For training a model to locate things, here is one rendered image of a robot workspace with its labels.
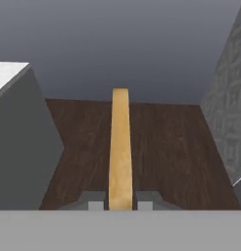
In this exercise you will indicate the tan bread slice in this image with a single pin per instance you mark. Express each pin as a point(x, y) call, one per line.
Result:
point(120, 150)

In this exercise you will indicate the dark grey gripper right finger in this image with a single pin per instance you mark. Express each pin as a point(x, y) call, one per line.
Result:
point(148, 197)

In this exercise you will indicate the grey counter cabinet white top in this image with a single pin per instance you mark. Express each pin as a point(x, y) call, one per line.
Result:
point(21, 143)

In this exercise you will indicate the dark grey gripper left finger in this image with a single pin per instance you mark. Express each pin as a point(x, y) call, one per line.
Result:
point(93, 197)

